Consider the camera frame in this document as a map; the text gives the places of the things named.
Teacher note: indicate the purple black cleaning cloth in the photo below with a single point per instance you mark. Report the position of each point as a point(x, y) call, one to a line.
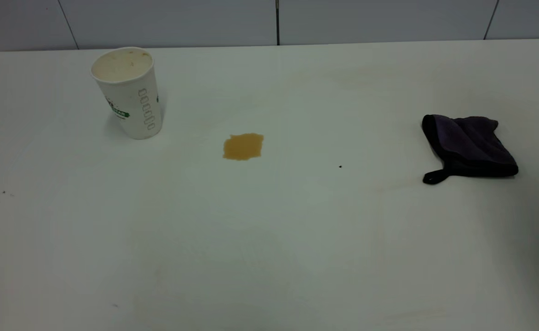
point(472, 145)

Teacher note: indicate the white paper coffee cup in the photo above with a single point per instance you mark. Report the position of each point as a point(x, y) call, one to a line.
point(129, 92)

